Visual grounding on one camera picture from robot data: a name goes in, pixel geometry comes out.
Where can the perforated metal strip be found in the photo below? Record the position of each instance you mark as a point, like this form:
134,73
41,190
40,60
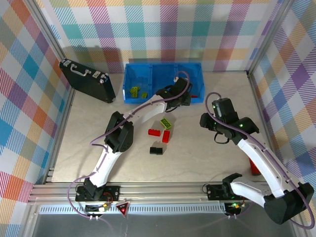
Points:
160,209

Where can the circuit board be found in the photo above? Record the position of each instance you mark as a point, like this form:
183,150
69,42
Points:
233,206
98,208

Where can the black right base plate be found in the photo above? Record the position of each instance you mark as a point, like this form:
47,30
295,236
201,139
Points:
214,192

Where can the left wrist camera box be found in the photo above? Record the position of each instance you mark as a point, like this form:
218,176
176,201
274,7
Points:
182,85

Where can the aluminium side rail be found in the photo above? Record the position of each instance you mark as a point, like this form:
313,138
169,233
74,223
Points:
263,111
65,111

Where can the aluminium corner post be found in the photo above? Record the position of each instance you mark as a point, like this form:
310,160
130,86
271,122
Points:
53,42
269,37

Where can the black lego brick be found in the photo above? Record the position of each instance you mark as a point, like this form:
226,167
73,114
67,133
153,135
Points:
153,150
159,151

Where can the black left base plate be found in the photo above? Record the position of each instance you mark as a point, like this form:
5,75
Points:
113,193

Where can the left circuit board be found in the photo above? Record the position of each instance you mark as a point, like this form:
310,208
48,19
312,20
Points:
98,208

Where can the right circuit board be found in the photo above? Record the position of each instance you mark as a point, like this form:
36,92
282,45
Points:
233,206

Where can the red triangular sign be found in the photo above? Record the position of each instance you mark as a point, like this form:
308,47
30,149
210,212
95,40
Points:
123,209

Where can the blue three-compartment bin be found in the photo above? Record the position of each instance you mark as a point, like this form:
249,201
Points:
160,76

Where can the red cylindrical object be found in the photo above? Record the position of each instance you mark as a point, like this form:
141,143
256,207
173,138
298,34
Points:
254,168

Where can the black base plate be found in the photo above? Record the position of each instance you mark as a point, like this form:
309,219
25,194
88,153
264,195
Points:
214,192
113,193

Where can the aluminium front rail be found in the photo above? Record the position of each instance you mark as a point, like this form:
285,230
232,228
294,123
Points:
160,192

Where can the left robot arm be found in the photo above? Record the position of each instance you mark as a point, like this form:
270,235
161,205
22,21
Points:
121,133

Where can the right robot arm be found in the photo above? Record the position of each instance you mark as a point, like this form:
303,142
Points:
288,205

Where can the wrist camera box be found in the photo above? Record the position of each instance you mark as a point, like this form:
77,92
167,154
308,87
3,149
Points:
224,108
182,85

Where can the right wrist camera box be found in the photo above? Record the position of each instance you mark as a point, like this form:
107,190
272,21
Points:
224,108

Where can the black carrying case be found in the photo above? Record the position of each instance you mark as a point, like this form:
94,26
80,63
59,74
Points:
91,85

